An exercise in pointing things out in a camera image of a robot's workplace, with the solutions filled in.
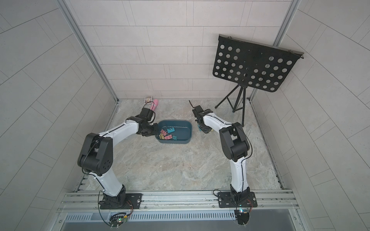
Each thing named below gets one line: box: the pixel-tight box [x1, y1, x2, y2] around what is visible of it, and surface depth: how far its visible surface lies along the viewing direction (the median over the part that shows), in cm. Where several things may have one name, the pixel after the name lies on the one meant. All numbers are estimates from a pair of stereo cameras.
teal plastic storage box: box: [155, 119, 193, 145], surface depth 98 cm
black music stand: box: [212, 34, 305, 128], surface depth 77 cm
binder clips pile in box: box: [158, 127, 178, 141], surface depth 96 cm
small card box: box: [144, 95, 153, 104], surface depth 117 cm
